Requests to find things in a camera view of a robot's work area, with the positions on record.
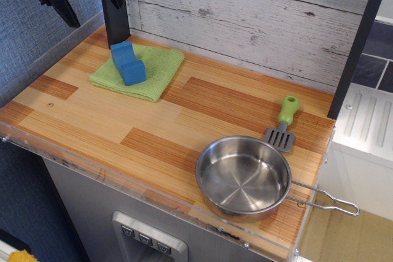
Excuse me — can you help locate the green folded cloth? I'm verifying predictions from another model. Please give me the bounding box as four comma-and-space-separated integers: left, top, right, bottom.
90, 41, 184, 102

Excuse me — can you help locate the grey dispenser button panel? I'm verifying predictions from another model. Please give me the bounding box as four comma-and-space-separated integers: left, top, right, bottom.
112, 211, 189, 261

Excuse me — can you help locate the clear acrylic table edge guard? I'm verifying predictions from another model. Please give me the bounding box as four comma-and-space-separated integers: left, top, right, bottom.
1, 123, 300, 261

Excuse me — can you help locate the white ridged appliance top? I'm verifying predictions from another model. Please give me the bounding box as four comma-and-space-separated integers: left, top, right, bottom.
333, 83, 392, 161

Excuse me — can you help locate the green handled grey spatula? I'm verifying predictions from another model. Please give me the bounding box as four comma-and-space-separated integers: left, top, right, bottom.
263, 96, 300, 153

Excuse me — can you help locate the dark vertical post right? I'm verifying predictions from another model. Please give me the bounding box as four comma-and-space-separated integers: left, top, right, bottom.
327, 0, 382, 120

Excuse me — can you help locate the yellow object bottom corner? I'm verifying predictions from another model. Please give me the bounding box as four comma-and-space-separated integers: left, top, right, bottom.
7, 250, 38, 262

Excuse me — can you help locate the blue foam block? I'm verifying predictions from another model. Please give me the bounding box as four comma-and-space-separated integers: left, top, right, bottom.
110, 40, 147, 86

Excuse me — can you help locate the stainless steel pan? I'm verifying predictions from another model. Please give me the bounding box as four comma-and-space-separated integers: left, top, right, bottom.
195, 134, 360, 224

